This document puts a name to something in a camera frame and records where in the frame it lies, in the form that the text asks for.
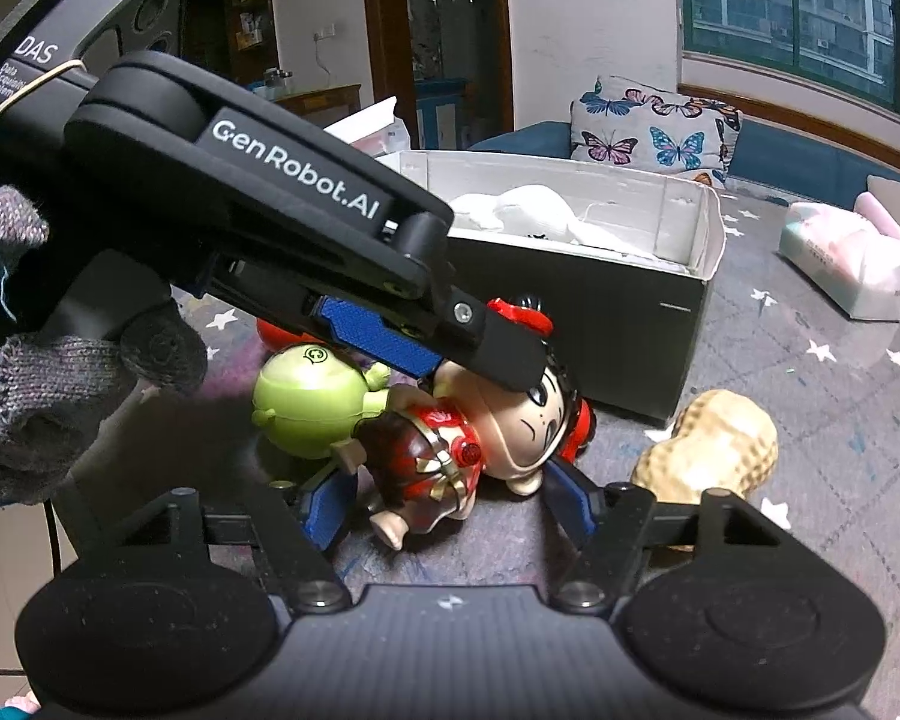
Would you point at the wooden door frame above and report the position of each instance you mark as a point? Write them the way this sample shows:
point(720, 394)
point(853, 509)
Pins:
point(371, 37)

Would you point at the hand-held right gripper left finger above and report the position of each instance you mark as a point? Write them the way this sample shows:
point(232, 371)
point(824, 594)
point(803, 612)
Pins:
point(328, 510)

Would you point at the person's left hand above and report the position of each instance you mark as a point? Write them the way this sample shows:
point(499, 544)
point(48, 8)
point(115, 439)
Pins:
point(37, 405)

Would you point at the black-haired doll head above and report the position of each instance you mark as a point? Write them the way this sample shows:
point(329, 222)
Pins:
point(510, 435)

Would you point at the peanut toy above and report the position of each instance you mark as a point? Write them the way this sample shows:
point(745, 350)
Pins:
point(712, 442)

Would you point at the blue cabinet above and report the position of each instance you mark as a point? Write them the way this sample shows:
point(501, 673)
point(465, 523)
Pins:
point(439, 112)

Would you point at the pink tissue packet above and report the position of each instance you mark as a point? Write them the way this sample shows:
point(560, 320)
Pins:
point(847, 262)

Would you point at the star printed tablecloth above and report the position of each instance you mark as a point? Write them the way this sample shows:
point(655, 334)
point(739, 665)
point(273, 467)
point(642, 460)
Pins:
point(795, 405)

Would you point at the green alien toy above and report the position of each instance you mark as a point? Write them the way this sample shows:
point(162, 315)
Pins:
point(307, 397)

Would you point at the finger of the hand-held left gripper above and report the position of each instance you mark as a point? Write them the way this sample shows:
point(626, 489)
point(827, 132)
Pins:
point(375, 337)
point(487, 341)

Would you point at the glass jar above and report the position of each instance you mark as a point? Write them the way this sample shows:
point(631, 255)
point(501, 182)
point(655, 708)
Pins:
point(276, 82)

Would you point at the window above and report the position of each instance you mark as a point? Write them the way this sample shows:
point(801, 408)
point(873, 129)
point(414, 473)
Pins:
point(757, 0)

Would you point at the blue sofa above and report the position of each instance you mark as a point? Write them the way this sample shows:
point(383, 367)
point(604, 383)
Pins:
point(795, 157)

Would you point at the white plush toy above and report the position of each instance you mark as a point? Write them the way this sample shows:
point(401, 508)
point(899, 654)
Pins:
point(532, 214)

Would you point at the dark wall shelf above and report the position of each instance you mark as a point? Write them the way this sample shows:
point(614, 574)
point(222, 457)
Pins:
point(247, 7)

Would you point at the butterfly print pillow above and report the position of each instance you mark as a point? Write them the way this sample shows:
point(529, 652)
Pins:
point(645, 127)

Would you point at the wall socket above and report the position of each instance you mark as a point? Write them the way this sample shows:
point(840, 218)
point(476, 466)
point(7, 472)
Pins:
point(325, 34)

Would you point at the wooden side table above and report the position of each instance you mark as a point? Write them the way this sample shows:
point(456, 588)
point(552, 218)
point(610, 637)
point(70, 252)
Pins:
point(322, 99)

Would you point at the red round toy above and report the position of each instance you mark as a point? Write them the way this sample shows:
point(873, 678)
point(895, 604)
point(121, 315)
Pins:
point(271, 334)

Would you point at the grey cardboard box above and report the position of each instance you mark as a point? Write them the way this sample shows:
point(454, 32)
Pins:
point(607, 315)

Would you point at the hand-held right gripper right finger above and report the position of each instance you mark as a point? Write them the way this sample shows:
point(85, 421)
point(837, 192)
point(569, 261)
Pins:
point(574, 501)

